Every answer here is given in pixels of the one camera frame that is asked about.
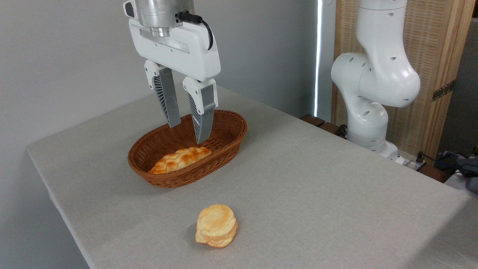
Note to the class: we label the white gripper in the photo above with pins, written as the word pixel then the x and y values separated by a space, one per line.
pixel 179 52

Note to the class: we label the braided golden bread loaf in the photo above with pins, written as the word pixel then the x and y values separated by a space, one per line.
pixel 179 158

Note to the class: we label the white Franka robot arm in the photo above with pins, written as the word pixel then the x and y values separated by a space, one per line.
pixel 373 74

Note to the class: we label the round pale bread bun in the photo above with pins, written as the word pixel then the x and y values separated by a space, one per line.
pixel 216 224

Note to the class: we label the brown wicker basket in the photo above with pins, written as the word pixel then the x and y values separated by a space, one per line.
pixel 227 130

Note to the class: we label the vertical white light strip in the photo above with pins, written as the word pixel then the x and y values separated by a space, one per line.
pixel 318 56

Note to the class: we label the wooden rattan folding screen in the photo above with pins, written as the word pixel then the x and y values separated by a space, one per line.
pixel 437 45

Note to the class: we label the metal screen hinge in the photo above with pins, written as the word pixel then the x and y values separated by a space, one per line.
pixel 443 90

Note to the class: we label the dark grey cloth bundle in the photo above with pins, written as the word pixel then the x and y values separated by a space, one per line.
pixel 453 158

